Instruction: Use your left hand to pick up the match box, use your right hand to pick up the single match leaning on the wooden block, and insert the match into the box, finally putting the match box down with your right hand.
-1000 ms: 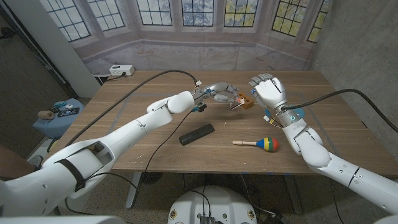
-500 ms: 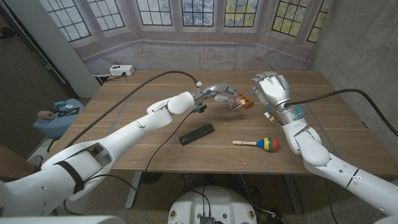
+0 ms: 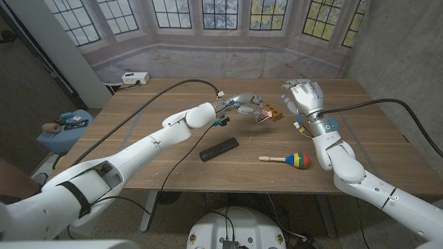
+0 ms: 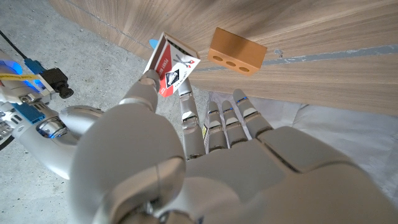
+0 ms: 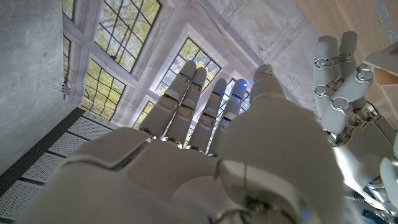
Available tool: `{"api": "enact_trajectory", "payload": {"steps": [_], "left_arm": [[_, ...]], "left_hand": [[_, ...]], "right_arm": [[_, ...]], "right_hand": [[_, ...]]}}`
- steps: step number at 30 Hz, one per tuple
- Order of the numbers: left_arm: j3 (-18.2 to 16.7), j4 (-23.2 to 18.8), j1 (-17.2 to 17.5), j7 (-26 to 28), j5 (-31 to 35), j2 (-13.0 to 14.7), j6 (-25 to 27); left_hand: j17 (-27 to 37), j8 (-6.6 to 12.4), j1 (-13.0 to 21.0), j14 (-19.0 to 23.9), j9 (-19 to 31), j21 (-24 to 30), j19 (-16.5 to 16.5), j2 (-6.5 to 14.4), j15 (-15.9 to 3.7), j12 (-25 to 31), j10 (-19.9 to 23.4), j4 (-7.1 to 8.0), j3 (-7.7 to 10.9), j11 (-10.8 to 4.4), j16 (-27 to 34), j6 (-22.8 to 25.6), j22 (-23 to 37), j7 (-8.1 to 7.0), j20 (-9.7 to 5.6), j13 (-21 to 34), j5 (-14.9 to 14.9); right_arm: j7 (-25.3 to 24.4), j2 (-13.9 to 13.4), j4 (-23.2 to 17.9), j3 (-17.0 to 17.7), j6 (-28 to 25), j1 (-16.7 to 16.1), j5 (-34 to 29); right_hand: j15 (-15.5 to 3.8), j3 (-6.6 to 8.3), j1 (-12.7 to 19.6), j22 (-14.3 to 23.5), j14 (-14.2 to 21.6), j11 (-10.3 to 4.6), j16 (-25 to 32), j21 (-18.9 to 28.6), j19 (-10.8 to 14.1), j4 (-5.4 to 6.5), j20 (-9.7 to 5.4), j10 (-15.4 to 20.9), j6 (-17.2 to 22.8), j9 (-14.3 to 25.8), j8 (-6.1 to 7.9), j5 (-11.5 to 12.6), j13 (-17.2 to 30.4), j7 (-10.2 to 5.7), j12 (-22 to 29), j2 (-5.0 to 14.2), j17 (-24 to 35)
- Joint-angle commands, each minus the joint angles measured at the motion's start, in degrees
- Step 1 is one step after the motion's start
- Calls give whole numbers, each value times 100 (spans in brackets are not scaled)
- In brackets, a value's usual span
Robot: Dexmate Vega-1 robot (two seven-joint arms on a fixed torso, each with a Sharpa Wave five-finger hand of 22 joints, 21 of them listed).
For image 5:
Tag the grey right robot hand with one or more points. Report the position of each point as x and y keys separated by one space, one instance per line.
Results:
x=186 y=180

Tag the grey tape outline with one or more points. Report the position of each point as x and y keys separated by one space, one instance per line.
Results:
x=387 y=18

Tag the printed window backdrop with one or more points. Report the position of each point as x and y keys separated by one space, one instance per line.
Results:
x=155 y=46

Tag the metal binder clip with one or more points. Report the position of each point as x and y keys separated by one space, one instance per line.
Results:
x=63 y=89

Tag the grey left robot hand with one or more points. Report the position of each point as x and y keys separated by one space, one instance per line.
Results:
x=348 y=102

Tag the grey perforated wall panel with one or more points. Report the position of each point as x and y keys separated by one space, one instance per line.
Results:
x=56 y=152

